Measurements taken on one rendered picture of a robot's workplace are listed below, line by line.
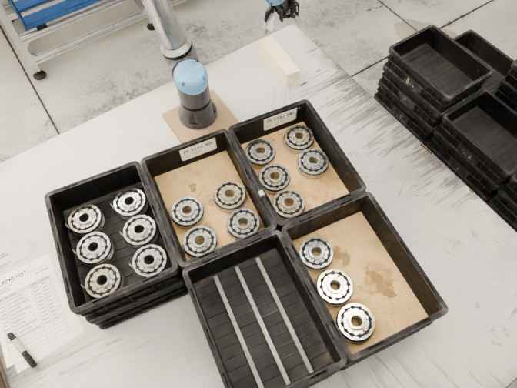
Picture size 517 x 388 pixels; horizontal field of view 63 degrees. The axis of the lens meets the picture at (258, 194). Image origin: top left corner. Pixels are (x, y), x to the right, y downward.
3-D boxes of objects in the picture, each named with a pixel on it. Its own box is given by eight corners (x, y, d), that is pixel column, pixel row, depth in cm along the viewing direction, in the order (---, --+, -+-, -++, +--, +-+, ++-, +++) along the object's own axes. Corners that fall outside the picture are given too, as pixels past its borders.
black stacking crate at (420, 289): (278, 244, 132) (279, 229, 123) (361, 209, 138) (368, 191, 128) (342, 368, 115) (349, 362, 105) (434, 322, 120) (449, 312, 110)
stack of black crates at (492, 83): (419, 79, 254) (432, 49, 234) (455, 59, 262) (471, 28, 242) (470, 123, 238) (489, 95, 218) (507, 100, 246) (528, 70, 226)
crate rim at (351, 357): (278, 231, 124) (278, 227, 122) (367, 193, 130) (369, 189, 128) (348, 364, 106) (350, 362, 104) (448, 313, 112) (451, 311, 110)
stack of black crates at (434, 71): (368, 109, 244) (387, 47, 205) (406, 87, 252) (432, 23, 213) (417, 157, 227) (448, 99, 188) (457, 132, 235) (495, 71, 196)
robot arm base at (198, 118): (171, 112, 170) (167, 95, 161) (203, 94, 174) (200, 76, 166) (193, 135, 164) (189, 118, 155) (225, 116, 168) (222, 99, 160)
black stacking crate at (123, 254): (60, 212, 139) (44, 195, 129) (147, 179, 145) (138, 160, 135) (88, 324, 121) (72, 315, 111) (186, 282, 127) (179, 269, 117)
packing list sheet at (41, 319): (-22, 286, 139) (-22, 286, 138) (47, 249, 145) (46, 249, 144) (11, 378, 125) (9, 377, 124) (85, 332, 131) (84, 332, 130)
